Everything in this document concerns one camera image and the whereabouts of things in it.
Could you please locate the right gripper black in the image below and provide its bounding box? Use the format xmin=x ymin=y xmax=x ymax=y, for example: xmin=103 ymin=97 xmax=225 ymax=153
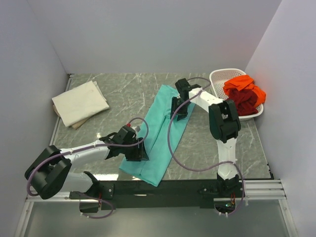
xmin=170 ymin=97 xmax=190 ymax=121

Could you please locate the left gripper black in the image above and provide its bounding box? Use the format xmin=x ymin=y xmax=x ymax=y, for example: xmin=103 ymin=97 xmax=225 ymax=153
xmin=121 ymin=137 xmax=149 ymax=161

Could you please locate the teal t shirt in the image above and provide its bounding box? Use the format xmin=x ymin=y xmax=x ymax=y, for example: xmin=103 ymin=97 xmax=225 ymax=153
xmin=118 ymin=84 xmax=196 ymax=187

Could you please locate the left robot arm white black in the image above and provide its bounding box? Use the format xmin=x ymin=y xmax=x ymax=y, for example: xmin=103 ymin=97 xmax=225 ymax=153
xmin=24 ymin=124 xmax=149 ymax=199

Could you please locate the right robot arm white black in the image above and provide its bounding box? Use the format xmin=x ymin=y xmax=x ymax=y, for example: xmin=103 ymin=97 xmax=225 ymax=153
xmin=167 ymin=79 xmax=241 ymax=197

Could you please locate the white plastic laundry basket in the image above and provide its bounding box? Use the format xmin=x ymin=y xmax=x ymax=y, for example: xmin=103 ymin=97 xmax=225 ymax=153
xmin=209 ymin=68 xmax=264 ymax=121

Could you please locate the folded tan t shirt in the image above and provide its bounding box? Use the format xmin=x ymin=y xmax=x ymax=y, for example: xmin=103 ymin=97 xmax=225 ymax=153
xmin=52 ymin=80 xmax=108 ymax=130

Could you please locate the folded cream t shirt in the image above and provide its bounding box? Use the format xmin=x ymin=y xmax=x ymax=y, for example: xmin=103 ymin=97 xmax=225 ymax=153
xmin=51 ymin=80 xmax=110 ymax=127

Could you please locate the black base crossbar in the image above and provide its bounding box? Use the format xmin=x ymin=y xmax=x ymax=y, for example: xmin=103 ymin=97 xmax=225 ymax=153
xmin=69 ymin=178 xmax=242 ymax=213

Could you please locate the orange t shirt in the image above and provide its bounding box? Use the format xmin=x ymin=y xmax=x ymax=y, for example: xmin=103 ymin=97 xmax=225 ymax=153
xmin=223 ymin=75 xmax=266 ymax=106

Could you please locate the dark red t shirt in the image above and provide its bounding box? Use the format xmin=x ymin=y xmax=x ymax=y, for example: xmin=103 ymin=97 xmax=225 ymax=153
xmin=229 ymin=88 xmax=258 ymax=116

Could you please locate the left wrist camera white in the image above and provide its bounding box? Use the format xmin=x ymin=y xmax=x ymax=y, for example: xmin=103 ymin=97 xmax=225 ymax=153
xmin=127 ymin=123 xmax=140 ymax=133

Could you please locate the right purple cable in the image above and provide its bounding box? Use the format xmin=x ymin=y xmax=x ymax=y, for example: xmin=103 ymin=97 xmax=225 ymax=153
xmin=166 ymin=77 xmax=246 ymax=217

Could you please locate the aluminium frame rail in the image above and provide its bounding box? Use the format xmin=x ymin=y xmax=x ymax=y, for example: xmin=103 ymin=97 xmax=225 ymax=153
xmin=15 ymin=180 xmax=298 ymax=237

